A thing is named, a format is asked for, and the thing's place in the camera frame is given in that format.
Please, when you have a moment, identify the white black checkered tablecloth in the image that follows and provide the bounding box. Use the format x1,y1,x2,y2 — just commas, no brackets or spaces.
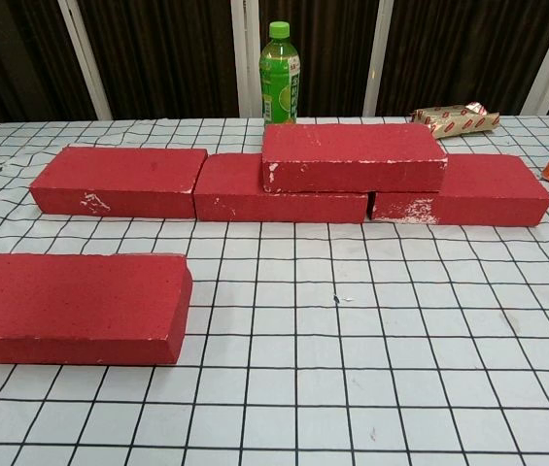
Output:
0,114,549,466

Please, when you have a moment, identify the gold red snack packet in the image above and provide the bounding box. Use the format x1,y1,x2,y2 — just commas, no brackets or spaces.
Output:
409,101,501,142

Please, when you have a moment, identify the green tea bottle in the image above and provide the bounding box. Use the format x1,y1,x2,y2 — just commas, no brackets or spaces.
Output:
258,20,301,126

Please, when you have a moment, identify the red foam brick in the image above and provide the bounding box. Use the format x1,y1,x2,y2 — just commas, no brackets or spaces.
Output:
29,147,209,219
368,153,549,227
192,152,370,223
0,252,194,366
260,122,449,194

